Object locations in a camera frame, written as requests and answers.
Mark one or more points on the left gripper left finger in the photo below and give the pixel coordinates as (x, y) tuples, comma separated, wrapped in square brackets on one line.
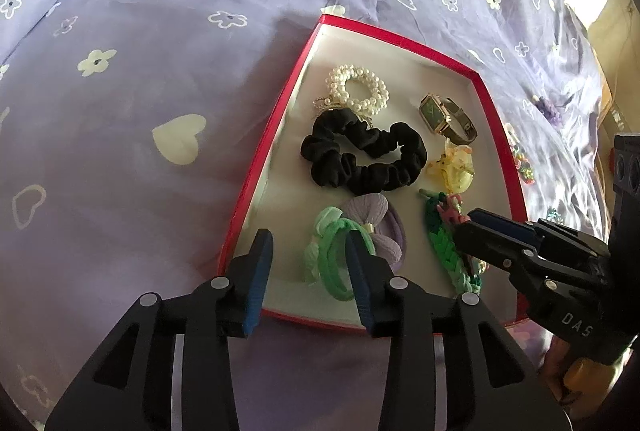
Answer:
[(257, 265)]

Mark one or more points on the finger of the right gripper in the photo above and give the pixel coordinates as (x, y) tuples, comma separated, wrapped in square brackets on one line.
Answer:
[(516, 230), (505, 253)]

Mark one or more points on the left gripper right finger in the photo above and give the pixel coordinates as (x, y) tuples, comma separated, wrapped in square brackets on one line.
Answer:
[(369, 275)]

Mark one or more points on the pink cartoon hair clip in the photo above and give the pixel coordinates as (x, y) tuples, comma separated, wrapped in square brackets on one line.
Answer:
[(449, 208)]

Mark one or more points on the green braided hair band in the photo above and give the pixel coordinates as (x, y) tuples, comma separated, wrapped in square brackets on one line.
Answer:
[(465, 273)]

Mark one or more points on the yellow translucent hair claw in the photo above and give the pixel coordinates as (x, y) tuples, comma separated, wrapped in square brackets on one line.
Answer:
[(454, 166)]

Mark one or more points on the gold wrist watch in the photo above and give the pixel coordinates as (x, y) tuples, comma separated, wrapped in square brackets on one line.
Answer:
[(444, 117)]

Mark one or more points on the black fabric scrunchie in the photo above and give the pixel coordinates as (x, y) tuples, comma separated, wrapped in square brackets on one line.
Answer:
[(346, 152)]

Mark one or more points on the red jewelry box tray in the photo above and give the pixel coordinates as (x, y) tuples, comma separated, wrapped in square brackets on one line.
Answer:
[(382, 77)]

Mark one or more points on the person's right hand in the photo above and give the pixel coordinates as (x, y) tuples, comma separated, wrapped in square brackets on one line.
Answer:
[(579, 384)]

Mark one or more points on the purple floral bed quilt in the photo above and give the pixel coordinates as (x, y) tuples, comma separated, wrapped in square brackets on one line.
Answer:
[(127, 127)]

